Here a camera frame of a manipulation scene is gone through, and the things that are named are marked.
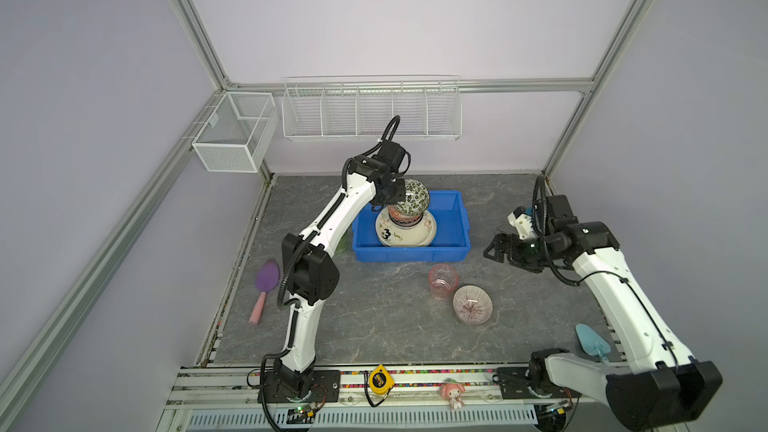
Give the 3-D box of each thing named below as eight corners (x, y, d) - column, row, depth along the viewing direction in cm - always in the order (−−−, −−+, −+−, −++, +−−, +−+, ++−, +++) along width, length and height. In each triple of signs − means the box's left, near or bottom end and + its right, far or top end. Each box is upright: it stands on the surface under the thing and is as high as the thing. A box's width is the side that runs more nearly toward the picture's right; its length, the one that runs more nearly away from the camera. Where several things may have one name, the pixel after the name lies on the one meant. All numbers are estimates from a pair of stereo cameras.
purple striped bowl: (454, 324, 85) (456, 318, 81) (450, 291, 91) (452, 284, 87) (492, 324, 85) (497, 318, 81) (485, 291, 91) (489, 284, 87)
